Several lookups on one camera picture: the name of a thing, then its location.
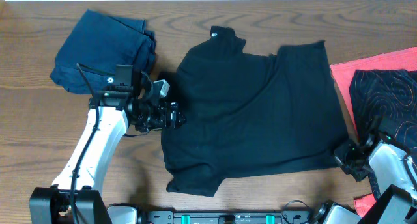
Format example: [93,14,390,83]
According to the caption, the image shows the black t-shirt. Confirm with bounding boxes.
[161,26,349,197]

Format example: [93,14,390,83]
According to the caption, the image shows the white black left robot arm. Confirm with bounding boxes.
[29,91,186,223]

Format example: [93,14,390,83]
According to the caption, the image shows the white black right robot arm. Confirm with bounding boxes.
[333,133,416,223]

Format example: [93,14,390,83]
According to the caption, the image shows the black swirl patterned garment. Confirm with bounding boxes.
[349,70,416,198]

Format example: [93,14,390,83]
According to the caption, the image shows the folded navy blue shorts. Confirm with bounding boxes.
[50,10,156,94]

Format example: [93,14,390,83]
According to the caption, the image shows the red cloth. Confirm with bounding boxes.
[314,48,416,223]

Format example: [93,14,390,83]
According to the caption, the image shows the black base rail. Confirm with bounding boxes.
[107,203,323,224]

